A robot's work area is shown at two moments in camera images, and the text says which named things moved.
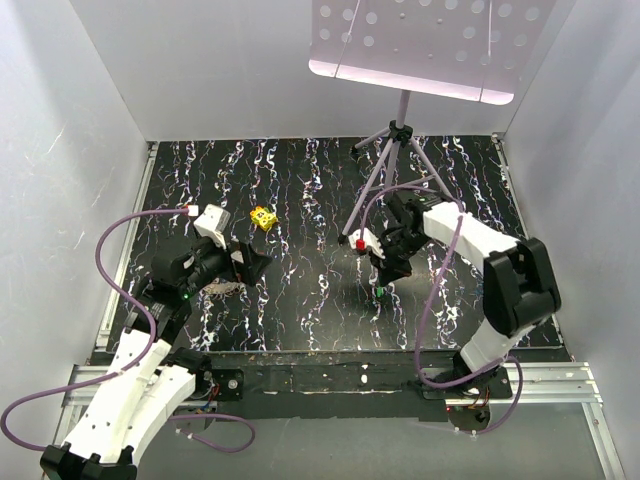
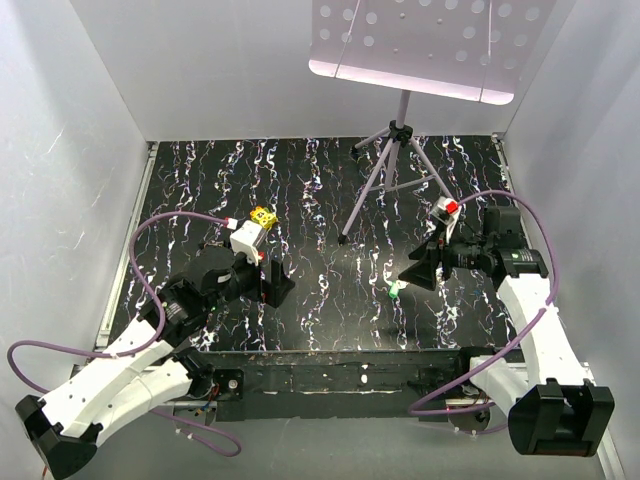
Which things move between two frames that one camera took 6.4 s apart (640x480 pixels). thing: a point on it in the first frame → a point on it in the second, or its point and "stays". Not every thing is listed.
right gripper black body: x=403 y=246 → x=463 y=255
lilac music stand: x=471 y=50 stays
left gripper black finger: x=253 y=262 → x=279 y=286
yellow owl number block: x=263 y=217 stays
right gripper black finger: x=394 y=269 → x=423 y=271
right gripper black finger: x=386 y=273 → x=428 y=248
